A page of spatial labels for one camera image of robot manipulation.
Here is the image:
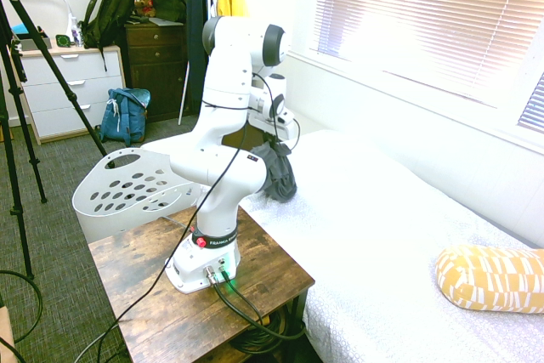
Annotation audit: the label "white perforated laundry basket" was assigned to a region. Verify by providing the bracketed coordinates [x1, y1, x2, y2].
[71, 137, 203, 244]

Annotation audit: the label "small window blinds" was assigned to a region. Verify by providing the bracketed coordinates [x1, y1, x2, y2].
[517, 72, 544, 135]

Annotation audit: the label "black floor cable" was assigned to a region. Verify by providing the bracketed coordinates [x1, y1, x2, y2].
[0, 269, 44, 363]

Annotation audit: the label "white purple bottle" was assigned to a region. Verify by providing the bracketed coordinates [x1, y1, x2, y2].
[70, 14, 84, 48]

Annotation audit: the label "blue backpack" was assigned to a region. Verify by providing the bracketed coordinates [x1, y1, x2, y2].
[99, 87, 152, 147]

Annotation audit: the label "thick black base cable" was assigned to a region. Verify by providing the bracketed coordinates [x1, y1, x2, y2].
[220, 269, 307, 338]
[211, 272, 307, 341]

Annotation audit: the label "grey shirt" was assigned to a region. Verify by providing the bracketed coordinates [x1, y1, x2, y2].
[250, 144, 298, 203]

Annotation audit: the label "navy hanging garment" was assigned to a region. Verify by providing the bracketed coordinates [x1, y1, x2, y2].
[184, 0, 210, 116]

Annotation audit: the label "white leaning stick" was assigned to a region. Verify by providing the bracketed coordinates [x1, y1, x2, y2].
[178, 60, 191, 127]

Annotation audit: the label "white drawer dresser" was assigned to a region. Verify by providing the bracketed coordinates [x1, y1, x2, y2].
[8, 44, 128, 146]

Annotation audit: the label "black camera tripod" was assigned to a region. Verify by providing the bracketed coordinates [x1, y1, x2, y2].
[0, 0, 110, 281]

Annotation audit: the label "white bed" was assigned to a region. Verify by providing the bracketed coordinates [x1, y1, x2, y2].
[237, 129, 544, 363]

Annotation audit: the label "yellow white patterned pillow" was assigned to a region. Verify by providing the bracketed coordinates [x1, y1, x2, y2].
[434, 245, 544, 315]

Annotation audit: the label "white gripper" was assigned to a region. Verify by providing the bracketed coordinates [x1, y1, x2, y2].
[246, 111, 299, 143]

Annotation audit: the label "coiled black cable bundle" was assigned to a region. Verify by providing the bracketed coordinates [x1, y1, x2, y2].
[229, 309, 301, 356]

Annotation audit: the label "dark wooden dresser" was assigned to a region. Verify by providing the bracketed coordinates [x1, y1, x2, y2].
[123, 21, 190, 123]

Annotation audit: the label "brown teddy bear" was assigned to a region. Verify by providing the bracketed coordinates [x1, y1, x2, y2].
[133, 0, 156, 19]

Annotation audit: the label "large window blinds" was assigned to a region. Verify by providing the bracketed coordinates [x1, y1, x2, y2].
[316, 0, 544, 109]

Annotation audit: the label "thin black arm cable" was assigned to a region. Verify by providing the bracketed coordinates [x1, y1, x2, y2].
[74, 71, 303, 363]

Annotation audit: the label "grey flat box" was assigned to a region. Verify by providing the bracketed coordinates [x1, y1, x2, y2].
[18, 37, 53, 52]

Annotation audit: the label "dark green backpack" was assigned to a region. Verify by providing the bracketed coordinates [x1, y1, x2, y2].
[80, 0, 138, 72]

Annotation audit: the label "rustic wooden side table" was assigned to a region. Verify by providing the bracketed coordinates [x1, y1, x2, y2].
[88, 205, 316, 363]

